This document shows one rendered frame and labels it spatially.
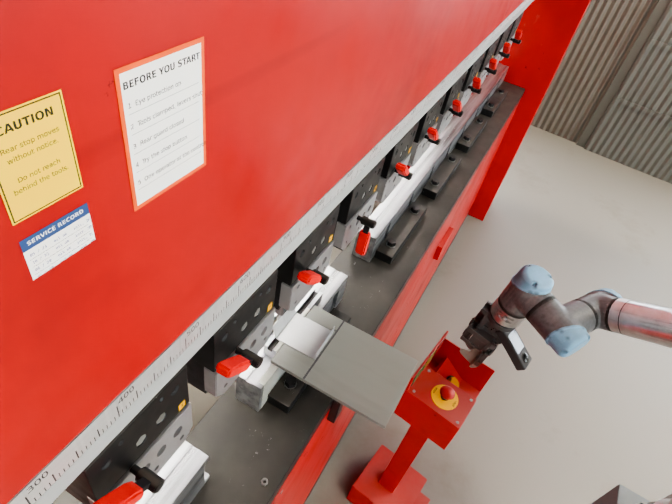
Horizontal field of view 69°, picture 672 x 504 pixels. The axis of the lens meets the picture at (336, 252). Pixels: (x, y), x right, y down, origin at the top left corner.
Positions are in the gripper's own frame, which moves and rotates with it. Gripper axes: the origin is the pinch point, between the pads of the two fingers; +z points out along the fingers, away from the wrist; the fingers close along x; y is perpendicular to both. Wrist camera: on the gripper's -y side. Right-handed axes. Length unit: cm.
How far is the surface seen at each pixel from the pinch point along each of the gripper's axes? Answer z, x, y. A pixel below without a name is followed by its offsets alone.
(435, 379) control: 6.3, 6.7, 5.8
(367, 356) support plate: -14.5, 29.1, 20.4
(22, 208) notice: -79, 81, 32
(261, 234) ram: -58, 55, 35
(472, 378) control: 10.2, -4.5, -2.2
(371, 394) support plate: -15.0, 36.1, 14.7
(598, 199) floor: 83, -277, -17
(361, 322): -1.2, 12.6, 29.1
